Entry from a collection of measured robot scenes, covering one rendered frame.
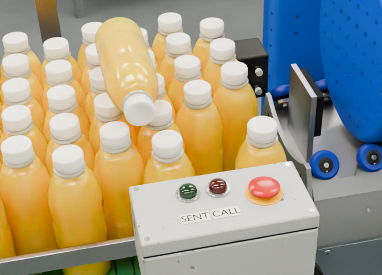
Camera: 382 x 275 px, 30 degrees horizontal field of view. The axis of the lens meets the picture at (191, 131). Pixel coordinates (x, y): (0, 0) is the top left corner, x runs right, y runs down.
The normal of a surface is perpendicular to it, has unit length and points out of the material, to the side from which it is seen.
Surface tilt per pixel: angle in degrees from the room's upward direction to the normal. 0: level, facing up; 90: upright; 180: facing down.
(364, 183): 52
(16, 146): 0
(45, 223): 90
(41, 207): 90
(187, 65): 0
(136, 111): 91
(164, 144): 0
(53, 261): 90
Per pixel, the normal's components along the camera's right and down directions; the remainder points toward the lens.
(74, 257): 0.20, 0.57
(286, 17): -0.71, 0.44
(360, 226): 0.18, 0.27
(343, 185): 0.14, -0.04
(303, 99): -0.98, 0.15
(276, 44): -0.84, 0.34
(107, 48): -0.62, -0.54
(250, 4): -0.04, -0.80
